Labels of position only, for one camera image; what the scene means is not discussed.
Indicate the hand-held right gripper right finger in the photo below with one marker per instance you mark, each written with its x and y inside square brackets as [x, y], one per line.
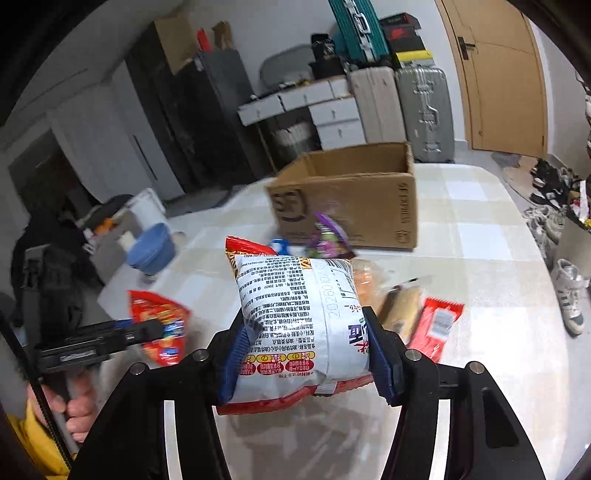
[383, 364]

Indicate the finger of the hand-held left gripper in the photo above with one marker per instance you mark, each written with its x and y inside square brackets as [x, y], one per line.
[147, 330]

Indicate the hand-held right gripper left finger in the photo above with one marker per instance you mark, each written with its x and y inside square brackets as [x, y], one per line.
[235, 364]

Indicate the red snack packet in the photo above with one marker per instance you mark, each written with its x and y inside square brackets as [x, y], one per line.
[157, 304]
[436, 323]

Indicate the clear-wrapped bread packet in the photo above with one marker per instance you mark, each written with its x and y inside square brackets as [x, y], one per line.
[401, 307]

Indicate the white red-edged snack packet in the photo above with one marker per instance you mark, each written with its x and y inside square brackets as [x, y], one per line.
[286, 323]

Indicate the purple snack packet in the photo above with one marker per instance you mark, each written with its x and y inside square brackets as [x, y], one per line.
[328, 242]

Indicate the cardboard box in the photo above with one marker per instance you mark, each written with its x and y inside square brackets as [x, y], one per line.
[369, 207]

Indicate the person's left forearm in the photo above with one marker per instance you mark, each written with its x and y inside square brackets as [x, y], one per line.
[32, 445]

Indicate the person's left hand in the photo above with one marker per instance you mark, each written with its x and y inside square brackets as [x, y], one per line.
[81, 408]

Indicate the flat red snack packet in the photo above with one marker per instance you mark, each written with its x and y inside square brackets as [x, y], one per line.
[436, 323]

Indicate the blue plastic basin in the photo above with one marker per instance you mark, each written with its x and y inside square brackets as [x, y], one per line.
[150, 249]

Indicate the orange bread packet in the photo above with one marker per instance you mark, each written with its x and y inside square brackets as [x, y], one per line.
[364, 281]

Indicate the white storage bin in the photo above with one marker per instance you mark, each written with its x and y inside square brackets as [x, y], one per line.
[143, 207]

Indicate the blue snack packet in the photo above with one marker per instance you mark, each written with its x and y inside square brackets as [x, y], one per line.
[279, 244]

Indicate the white sneaker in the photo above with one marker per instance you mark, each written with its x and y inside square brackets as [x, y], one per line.
[570, 295]

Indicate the white wardrobe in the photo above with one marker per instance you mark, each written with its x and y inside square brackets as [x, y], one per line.
[115, 129]

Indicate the black cabinet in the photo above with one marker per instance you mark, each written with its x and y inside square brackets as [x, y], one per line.
[180, 120]

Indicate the brown door mat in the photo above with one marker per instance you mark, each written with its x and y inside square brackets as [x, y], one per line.
[512, 173]

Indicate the woven basket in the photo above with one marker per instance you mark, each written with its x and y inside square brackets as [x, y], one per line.
[291, 138]

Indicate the pile of shoes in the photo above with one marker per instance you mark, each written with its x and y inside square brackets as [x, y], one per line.
[554, 194]

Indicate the white drawer unit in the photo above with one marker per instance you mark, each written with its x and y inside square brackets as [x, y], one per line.
[337, 120]

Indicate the silver suitcase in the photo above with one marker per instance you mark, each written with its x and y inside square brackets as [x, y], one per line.
[425, 110]

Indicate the beige suitcase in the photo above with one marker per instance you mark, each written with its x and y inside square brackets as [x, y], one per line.
[376, 106]

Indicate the grey metal cabinet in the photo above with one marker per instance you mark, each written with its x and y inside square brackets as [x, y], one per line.
[221, 78]

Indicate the brown cardboard sheet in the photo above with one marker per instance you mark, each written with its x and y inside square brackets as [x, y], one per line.
[175, 41]

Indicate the grey oval lid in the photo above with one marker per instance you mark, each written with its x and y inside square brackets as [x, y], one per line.
[281, 69]

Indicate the red paper bag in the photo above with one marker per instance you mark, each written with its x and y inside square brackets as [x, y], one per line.
[203, 39]

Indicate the brown paper bag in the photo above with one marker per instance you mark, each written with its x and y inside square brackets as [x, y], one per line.
[221, 34]

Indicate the wooden door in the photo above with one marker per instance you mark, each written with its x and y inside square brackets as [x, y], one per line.
[503, 83]

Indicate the yellow and black box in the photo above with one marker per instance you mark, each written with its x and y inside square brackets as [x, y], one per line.
[413, 57]

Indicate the black bag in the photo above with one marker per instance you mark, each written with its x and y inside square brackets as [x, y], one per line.
[325, 50]

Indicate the black shoe box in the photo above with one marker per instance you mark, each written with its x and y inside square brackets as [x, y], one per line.
[401, 32]

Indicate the teal suitcase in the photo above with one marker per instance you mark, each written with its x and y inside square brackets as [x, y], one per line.
[355, 27]

